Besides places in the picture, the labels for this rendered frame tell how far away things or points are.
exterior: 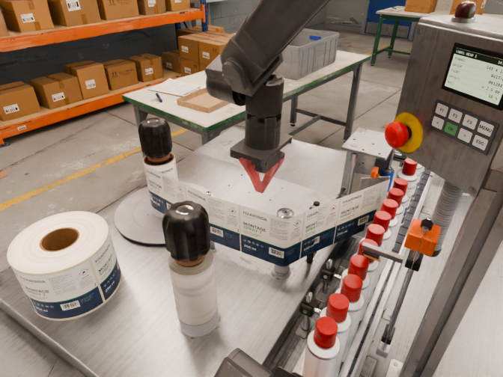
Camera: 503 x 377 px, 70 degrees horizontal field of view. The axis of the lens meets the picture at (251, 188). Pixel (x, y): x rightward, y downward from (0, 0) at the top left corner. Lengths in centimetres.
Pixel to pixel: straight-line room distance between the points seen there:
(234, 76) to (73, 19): 380
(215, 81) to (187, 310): 44
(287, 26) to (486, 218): 35
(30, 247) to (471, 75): 84
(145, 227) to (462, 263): 79
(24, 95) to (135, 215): 316
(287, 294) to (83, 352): 44
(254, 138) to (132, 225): 61
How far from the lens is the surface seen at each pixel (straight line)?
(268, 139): 57
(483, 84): 49
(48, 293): 86
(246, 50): 47
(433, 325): 68
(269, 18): 43
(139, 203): 117
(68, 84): 430
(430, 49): 54
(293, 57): 254
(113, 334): 86
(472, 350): 97
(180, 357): 79
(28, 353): 97
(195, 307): 74
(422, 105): 55
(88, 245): 85
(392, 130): 56
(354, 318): 68
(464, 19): 54
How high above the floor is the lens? 155
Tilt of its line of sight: 34 degrees down
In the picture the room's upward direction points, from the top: straight up
